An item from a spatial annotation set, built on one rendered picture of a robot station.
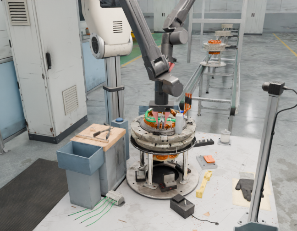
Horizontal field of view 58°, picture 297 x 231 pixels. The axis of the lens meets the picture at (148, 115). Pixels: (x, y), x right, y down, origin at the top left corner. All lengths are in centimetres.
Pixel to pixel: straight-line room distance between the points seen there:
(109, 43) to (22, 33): 197
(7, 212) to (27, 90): 151
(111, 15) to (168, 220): 107
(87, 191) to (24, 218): 139
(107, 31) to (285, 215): 204
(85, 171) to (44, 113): 242
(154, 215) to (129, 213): 11
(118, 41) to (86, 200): 86
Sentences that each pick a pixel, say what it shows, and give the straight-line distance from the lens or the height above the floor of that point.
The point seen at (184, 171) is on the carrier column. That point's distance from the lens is 140.
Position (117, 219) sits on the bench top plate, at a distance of 127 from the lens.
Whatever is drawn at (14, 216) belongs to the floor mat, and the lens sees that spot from 266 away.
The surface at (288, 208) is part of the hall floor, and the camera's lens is 275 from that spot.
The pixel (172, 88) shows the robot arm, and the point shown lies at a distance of 101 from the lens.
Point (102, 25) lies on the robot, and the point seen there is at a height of 154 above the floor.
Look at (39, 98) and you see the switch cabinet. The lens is 351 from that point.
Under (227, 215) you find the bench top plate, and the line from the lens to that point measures 132.
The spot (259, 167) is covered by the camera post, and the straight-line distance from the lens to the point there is 114.
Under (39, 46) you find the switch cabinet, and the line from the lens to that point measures 330.
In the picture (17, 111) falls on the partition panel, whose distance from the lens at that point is 381.
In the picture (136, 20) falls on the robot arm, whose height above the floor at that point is 159.
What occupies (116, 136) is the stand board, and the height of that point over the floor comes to 106.
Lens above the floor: 164
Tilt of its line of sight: 22 degrees down
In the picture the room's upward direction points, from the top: straight up
